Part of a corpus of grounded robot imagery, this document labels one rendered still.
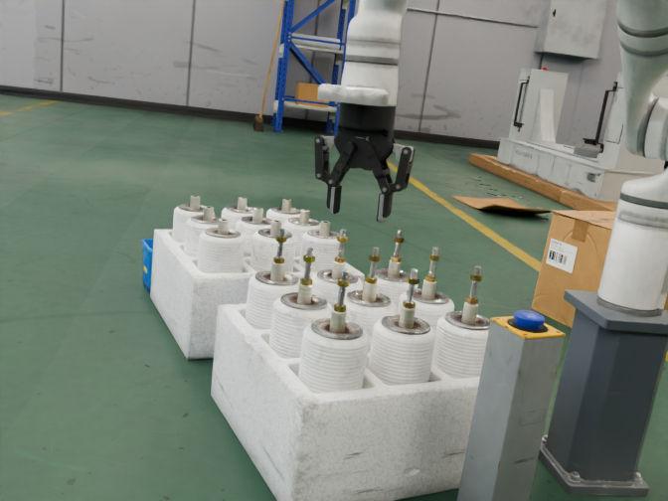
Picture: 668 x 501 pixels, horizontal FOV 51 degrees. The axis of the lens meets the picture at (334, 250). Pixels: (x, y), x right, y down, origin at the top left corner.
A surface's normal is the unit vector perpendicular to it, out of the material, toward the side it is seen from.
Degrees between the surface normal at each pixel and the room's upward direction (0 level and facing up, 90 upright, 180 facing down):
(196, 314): 90
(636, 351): 90
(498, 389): 90
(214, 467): 0
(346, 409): 90
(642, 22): 138
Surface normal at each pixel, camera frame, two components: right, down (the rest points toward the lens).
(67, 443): 0.12, -0.96
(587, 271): -0.89, 0.00
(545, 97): 0.18, -0.12
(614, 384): 0.14, 0.26
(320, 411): 0.43, 0.28
